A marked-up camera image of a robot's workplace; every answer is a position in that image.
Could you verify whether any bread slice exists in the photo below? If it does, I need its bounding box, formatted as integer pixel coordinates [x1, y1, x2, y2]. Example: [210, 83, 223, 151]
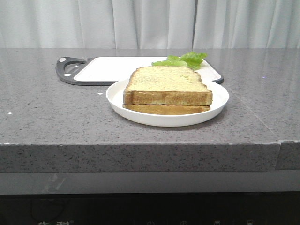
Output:
[122, 105, 210, 115]
[123, 66, 213, 105]

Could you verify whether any green lettuce leaf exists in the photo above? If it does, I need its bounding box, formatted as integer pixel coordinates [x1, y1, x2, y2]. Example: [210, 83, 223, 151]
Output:
[151, 52, 208, 70]

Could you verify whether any white round plate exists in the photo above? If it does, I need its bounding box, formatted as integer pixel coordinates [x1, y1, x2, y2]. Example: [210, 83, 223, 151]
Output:
[106, 79, 229, 127]

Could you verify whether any white cutting board grey rim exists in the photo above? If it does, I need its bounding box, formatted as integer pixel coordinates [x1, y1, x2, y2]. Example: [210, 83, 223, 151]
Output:
[55, 56, 224, 86]

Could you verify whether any white curtain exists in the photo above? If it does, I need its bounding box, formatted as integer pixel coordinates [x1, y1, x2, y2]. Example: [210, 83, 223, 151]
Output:
[0, 0, 300, 49]

